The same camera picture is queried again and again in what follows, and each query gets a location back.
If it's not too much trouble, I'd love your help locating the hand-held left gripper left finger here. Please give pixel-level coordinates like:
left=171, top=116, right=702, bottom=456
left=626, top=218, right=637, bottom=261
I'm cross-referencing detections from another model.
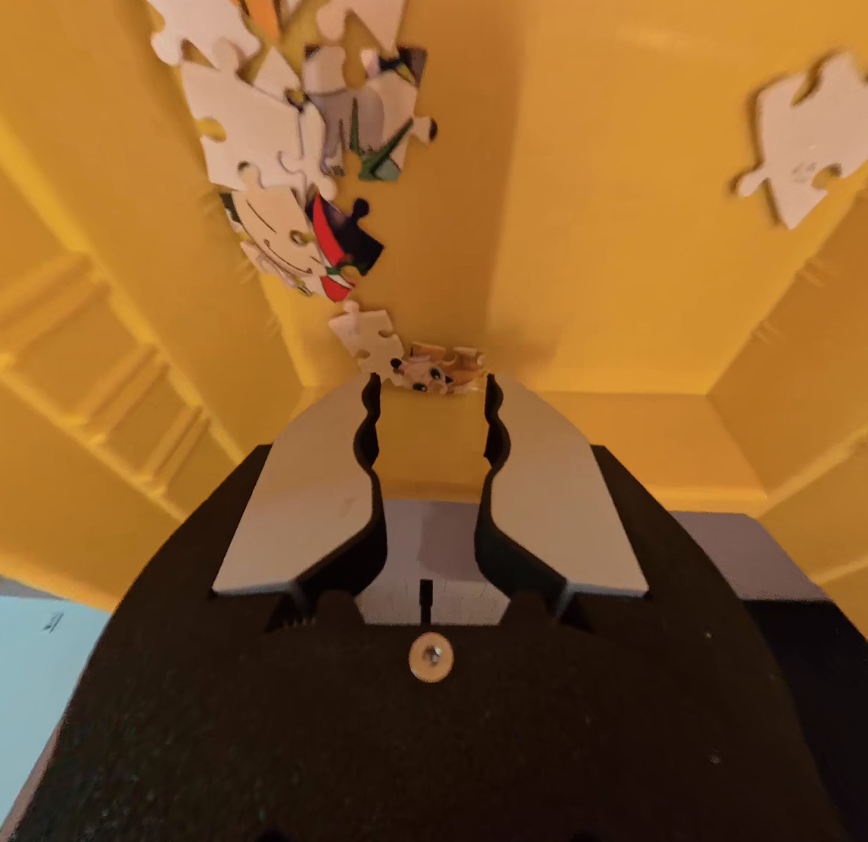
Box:
left=212, top=373, right=389, bottom=602

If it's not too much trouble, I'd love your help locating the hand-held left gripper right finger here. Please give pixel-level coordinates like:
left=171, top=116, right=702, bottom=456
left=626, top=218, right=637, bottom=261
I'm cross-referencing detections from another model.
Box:
left=473, top=373, right=650, bottom=615

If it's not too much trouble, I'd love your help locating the heap of printed puzzle pieces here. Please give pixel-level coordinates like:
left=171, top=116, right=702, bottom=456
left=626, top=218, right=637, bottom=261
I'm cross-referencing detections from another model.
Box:
left=122, top=0, right=868, bottom=388

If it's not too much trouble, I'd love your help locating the yellow plastic bin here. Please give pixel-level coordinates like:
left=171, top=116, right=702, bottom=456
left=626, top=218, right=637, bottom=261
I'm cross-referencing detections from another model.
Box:
left=0, top=0, right=868, bottom=643

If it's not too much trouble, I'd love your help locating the tan cat puzzle piece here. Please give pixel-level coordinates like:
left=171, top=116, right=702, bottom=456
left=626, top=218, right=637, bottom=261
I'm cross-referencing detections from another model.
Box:
left=390, top=343, right=488, bottom=395

